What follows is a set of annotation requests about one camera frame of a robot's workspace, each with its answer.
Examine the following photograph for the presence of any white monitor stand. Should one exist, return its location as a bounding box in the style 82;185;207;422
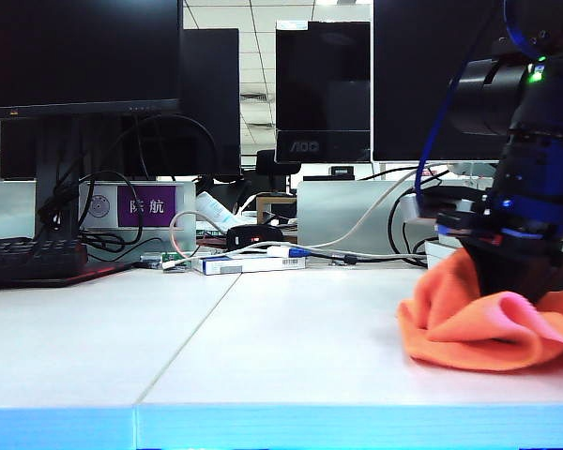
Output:
443;161;501;178

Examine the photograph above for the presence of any acrylic name sign purple label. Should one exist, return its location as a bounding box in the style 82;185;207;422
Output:
77;180;197;233

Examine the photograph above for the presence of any clear pinkish cable loop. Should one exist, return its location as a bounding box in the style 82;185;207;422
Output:
168;210;228;260

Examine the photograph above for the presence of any grey monitor stand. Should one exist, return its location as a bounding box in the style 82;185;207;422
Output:
34;115;83;245

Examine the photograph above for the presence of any white printed tube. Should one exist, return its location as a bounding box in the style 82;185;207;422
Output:
194;191;238;232

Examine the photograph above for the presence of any blue and white carton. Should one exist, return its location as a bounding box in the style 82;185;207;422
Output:
190;254;308;278

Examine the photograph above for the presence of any white-framed AOC monitor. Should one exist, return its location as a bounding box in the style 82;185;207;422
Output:
373;0;563;163

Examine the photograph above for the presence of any frosted desk divider panel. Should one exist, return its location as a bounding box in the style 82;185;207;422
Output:
0;180;38;242
296;180;421;258

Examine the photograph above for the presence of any small black AOC monitor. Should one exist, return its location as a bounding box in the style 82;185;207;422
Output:
274;19;373;165

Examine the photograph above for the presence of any black office chair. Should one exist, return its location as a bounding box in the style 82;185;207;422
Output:
254;149;303;194

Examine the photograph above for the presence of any grey white cable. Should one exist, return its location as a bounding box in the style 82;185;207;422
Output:
309;251;427;263

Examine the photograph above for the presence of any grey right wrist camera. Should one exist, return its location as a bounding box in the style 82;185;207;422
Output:
401;188;487;231

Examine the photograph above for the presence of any black monitor cable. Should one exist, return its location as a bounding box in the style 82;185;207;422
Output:
113;113;220;182
402;219;428;258
76;170;145;254
387;171;451;269

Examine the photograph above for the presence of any small wooden box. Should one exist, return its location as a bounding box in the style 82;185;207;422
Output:
254;195;299;227

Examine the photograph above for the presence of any black device with red light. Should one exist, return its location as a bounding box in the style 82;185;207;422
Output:
225;224;285;250

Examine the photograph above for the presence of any dark monitor seen from behind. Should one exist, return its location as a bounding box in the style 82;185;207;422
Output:
0;27;242;181

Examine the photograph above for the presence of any large black computer monitor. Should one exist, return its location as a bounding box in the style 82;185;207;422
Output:
0;0;185;121

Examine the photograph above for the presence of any small green circuit board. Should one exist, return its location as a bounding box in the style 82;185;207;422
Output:
160;251;189;273

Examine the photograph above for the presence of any black cable with ferrite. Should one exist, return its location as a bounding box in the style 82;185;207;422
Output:
304;250;428;269

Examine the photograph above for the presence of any white video adapter with pigtail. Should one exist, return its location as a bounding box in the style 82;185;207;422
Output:
161;246;293;272

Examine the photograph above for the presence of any orange microfibre rag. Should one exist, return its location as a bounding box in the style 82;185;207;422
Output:
396;250;563;372

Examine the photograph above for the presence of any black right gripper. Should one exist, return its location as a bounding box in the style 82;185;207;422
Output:
438;194;563;305

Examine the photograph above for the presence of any black mechanical keyboard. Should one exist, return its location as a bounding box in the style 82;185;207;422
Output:
0;236;136;290

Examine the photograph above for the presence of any black book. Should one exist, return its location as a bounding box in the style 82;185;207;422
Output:
424;240;457;264

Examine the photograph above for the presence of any white VGA cable blue plug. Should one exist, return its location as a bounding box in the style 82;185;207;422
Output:
288;163;433;259

